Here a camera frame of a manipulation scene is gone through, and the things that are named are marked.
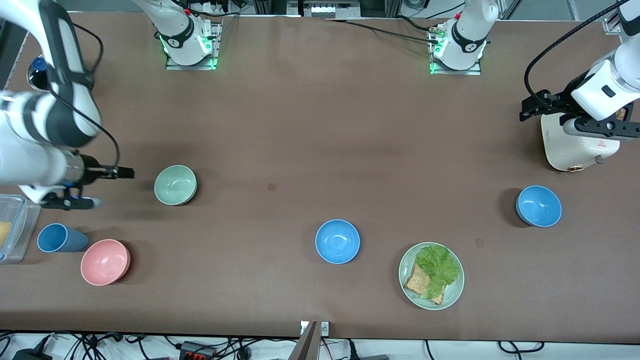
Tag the clear plastic container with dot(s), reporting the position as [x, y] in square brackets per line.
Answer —
[17, 225]

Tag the white toaster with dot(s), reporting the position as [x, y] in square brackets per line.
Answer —
[570, 147]

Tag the green lettuce leaf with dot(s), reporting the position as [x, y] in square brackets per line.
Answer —
[439, 267]

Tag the green plate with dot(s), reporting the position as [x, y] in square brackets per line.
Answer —
[452, 290]

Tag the black pot with blue lid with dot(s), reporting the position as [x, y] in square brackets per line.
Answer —
[37, 72]

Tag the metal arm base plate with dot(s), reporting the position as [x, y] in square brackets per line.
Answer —
[477, 71]
[216, 47]

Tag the green bowl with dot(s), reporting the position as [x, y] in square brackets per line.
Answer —
[175, 185]

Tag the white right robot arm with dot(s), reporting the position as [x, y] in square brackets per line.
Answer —
[30, 120]

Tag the yellow food piece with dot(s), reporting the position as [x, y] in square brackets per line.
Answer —
[4, 234]

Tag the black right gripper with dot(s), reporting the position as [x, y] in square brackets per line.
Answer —
[91, 170]

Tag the aluminium frame profile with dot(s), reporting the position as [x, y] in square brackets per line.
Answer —
[612, 25]

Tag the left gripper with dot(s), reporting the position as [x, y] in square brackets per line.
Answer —
[561, 101]

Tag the grey metal post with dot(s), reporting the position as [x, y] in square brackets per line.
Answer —
[306, 345]

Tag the blue cup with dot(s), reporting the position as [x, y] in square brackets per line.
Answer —
[60, 238]

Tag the blue bowl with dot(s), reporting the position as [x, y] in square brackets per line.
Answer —
[337, 241]
[539, 206]

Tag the black orange power box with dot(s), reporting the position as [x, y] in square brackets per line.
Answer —
[197, 351]

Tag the pink bowl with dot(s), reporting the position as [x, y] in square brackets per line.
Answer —
[105, 262]

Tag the black power adapter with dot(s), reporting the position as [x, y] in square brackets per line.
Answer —
[32, 355]

